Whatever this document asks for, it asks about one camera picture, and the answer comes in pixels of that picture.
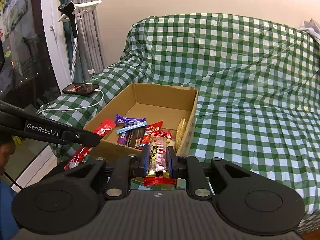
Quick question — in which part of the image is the red snack packet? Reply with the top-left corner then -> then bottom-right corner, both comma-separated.
151,129 -> 172,139

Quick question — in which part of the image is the orange red chip packet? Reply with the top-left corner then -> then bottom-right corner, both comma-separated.
138,121 -> 163,150

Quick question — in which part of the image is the small red gold candy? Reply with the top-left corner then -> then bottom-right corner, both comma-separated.
144,135 -> 176,186

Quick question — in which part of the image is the black smartphone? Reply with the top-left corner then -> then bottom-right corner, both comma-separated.
62,83 -> 99,96

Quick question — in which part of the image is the light blue stick packet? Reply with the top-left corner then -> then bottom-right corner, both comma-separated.
116,121 -> 147,134

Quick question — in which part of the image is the black chocolate bar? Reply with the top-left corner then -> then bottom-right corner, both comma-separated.
127,127 -> 146,148

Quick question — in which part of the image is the purple tube snack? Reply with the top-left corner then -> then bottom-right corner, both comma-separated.
117,131 -> 131,145

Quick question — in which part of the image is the person's left hand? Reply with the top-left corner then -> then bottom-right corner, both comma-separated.
0,139 -> 16,177

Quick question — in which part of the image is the white plastic sheet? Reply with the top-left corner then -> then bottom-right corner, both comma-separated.
298,19 -> 320,43

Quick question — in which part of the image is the open cardboard box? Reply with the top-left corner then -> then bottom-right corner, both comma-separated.
82,82 -> 199,178

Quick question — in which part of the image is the green checkered sofa cover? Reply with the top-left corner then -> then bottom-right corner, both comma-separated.
39,13 -> 319,232

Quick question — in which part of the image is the gold snack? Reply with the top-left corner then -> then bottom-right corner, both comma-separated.
175,118 -> 187,152

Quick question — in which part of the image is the white charging cable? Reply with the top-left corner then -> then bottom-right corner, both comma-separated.
37,88 -> 105,116

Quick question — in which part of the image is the purple candy bar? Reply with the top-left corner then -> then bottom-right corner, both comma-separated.
115,114 -> 146,126

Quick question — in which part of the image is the garment steamer with hose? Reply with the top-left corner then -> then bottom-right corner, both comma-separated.
58,0 -> 102,83

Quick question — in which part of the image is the red kitkat style bar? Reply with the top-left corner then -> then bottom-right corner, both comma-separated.
64,119 -> 116,171

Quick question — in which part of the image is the white door frame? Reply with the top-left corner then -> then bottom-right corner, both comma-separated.
41,0 -> 71,90

